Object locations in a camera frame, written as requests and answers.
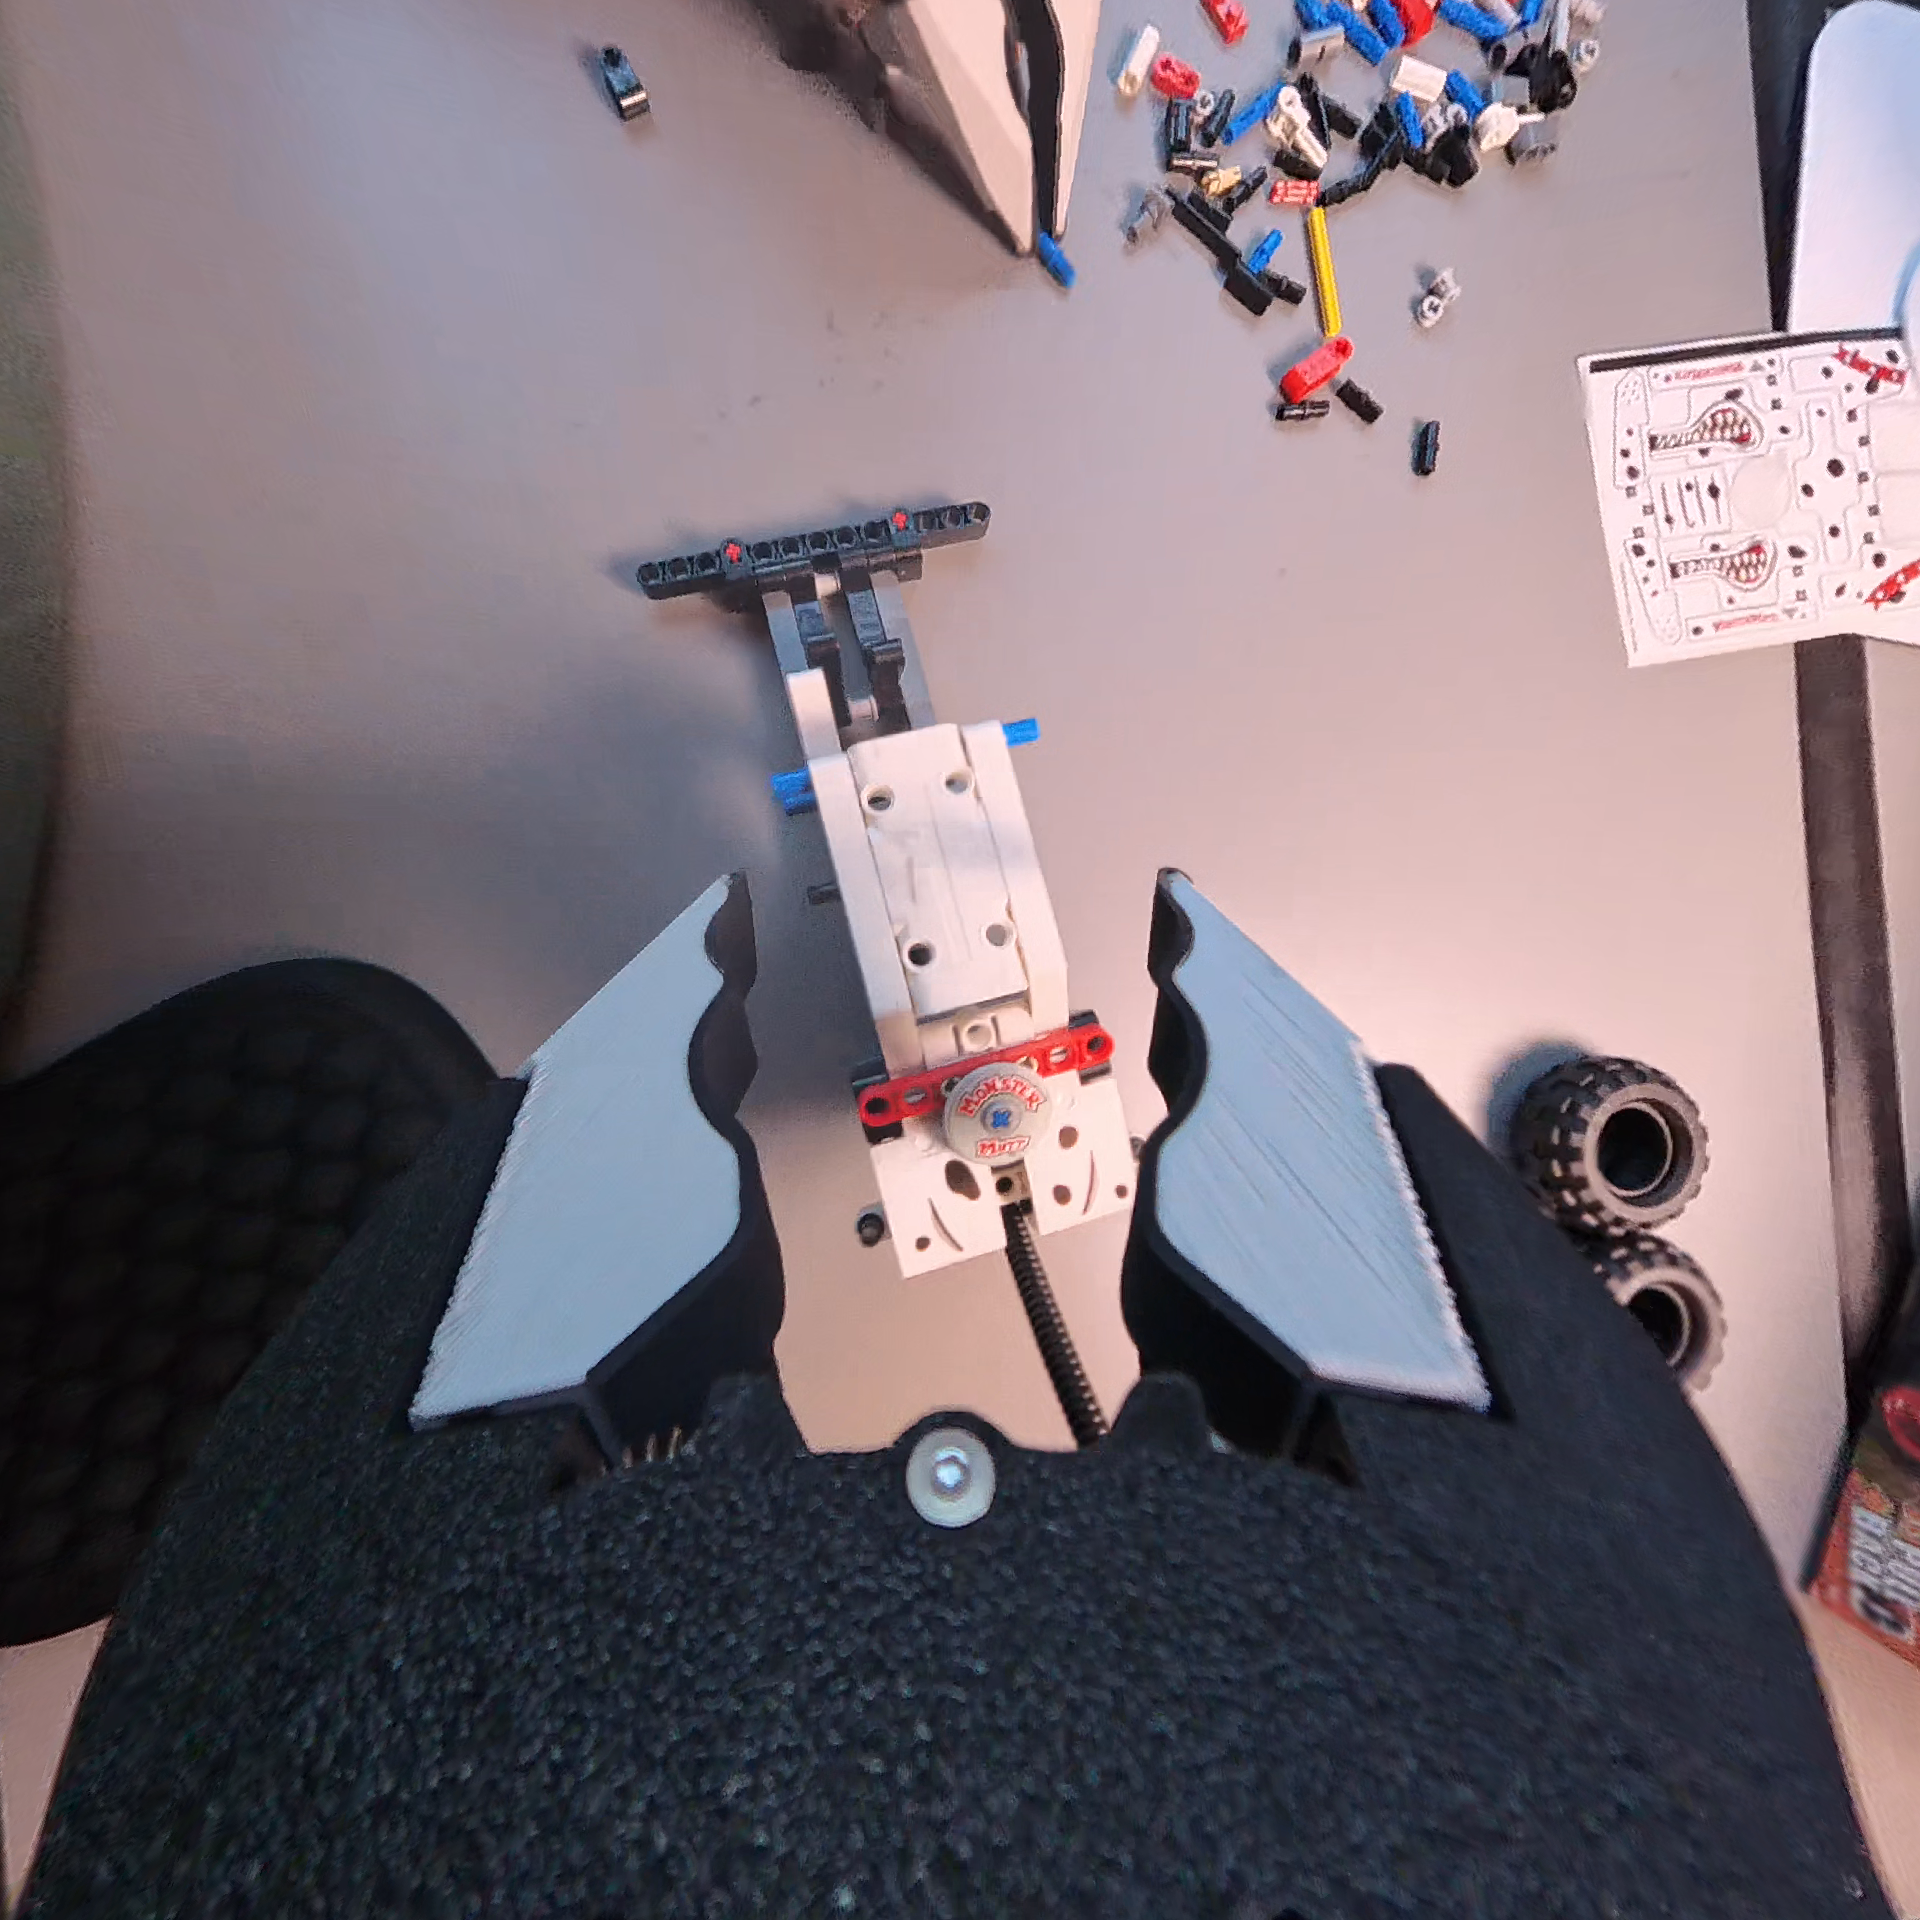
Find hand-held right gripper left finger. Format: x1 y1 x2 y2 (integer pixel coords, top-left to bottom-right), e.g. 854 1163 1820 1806
408 871 786 1423

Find black rubber toy tyre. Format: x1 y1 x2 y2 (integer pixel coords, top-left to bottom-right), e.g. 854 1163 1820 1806
1565 1225 1727 1385
1506 1055 1711 1236

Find pile of small brick parts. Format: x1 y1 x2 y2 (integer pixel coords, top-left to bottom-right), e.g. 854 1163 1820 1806
1110 0 1607 430

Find white book stand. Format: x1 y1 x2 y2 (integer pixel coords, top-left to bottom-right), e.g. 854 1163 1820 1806
1783 0 1920 340

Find white printed sticker sheet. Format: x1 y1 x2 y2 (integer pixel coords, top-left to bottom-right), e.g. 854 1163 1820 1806
1573 330 1920 670

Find brick set cardboard box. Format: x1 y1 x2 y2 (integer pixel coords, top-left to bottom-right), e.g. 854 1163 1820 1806
1805 1350 1920 1668

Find grey desk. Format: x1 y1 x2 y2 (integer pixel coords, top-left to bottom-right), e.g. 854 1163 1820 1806
0 0 1920 1854

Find white spotted brick truck model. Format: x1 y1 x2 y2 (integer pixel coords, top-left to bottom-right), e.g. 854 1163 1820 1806
632 497 1149 1449

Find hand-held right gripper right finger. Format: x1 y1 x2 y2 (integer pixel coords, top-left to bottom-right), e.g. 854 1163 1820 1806
1121 866 1498 1459

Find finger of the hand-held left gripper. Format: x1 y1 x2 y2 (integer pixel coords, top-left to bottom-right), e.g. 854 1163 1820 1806
883 0 1039 253
1037 0 1103 239

